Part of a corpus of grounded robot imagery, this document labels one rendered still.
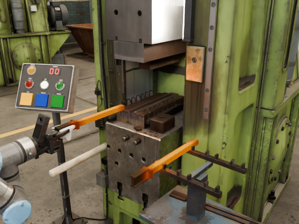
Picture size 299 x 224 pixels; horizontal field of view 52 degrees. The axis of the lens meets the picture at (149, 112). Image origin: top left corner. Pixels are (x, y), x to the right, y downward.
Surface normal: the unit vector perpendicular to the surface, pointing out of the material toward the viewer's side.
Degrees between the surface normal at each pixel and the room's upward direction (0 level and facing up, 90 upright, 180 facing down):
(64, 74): 60
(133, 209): 90
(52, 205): 0
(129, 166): 90
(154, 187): 90
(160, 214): 0
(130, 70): 90
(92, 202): 0
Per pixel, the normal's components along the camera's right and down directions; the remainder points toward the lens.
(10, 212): 0.58, 0.36
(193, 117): -0.60, 0.28
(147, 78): 0.80, 0.21
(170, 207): 0.00, -0.94
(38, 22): 0.62, 0.09
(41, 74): -0.18, -0.17
